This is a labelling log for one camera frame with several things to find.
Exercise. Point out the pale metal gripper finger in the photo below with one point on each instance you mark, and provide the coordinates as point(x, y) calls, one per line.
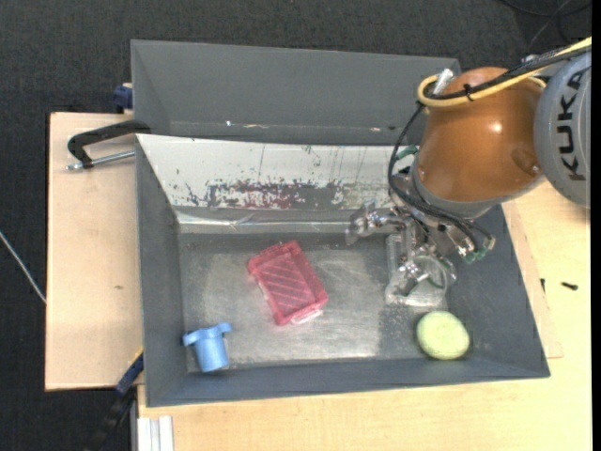
point(371, 219)
point(399, 280)

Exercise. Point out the blue plastic flanged cylinder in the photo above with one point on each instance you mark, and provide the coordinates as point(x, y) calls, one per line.
point(209, 348)

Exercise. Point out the pale green round sponge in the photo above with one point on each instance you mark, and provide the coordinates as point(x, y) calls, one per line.
point(442, 335)

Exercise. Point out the small black screw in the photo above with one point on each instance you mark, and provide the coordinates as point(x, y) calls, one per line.
point(570, 286)

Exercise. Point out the grey metal bin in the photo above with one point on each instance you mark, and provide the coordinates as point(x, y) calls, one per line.
point(347, 299)

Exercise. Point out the pink clear plastic box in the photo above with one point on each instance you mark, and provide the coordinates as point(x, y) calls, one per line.
point(287, 282)

